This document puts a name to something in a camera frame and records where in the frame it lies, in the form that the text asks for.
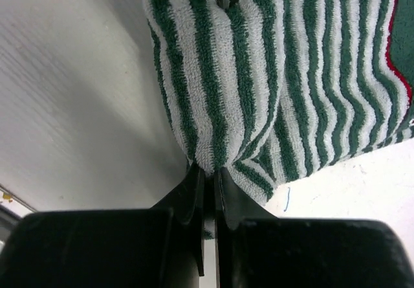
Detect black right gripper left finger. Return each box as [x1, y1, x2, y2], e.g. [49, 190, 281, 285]
[1, 165, 206, 287]

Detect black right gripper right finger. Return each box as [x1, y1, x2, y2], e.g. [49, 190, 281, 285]
[213, 169, 413, 287]

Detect green white striped towel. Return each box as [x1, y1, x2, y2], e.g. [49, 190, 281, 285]
[143, 0, 413, 205]

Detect aluminium mounting rail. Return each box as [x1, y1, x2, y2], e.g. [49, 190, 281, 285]
[0, 184, 33, 250]

